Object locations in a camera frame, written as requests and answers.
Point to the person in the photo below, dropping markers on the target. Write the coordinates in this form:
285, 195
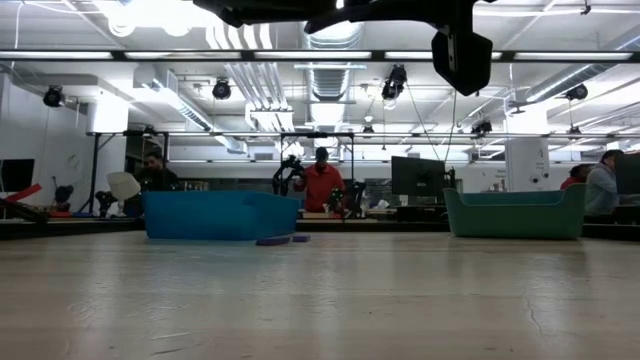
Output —
575, 175
155, 175
602, 185
320, 185

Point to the black wall screen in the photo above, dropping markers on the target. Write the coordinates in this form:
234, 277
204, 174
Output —
15, 175

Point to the black ceiling spotlight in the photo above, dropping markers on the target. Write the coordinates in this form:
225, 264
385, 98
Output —
481, 127
395, 82
577, 92
221, 90
53, 96

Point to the black background robot arm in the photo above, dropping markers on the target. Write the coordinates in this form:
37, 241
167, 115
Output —
287, 172

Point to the black background rig frame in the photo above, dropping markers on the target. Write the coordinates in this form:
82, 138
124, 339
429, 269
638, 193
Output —
93, 170

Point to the blue plastic bin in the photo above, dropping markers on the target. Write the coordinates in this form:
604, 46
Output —
220, 215

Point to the purple eraser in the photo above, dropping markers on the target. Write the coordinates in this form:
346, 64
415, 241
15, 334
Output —
301, 238
272, 241

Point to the white chair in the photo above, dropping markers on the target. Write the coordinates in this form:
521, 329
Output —
122, 185

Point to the black computer monitor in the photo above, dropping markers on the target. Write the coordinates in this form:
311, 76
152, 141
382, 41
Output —
417, 175
629, 172

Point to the silver ventilation duct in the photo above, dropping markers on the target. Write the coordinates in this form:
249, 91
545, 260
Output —
330, 80

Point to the red bar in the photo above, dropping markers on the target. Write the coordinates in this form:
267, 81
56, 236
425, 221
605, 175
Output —
22, 192

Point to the teal plastic bin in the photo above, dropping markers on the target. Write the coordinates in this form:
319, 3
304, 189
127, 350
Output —
515, 220

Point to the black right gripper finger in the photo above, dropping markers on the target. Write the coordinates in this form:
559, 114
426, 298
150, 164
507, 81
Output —
375, 15

